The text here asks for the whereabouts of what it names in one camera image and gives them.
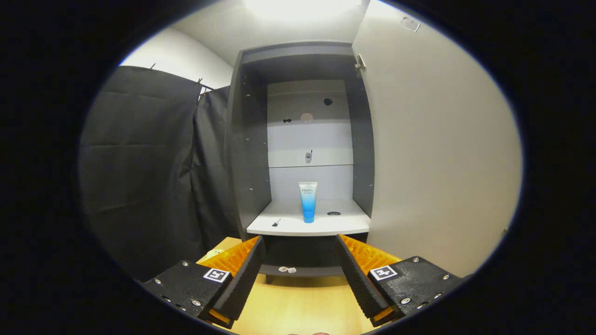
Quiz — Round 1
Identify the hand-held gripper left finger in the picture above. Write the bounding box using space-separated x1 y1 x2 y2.
142 235 266 329

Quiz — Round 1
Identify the dark grey cabinet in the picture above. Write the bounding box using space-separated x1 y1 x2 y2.
226 41 376 285

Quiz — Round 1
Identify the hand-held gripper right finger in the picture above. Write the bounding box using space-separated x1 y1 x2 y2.
336 234 471 328

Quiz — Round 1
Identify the wide ceiling light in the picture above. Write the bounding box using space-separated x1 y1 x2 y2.
244 0 364 22

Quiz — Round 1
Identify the light grey cabinet shelf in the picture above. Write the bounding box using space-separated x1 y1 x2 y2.
246 199 372 237

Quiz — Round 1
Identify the black backdrop cloth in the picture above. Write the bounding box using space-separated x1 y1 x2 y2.
78 65 243 282

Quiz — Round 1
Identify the beige cabinet door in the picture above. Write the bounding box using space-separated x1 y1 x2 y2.
352 0 523 279

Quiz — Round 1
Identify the white and blue tube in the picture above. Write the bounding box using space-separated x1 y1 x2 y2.
298 182 318 224

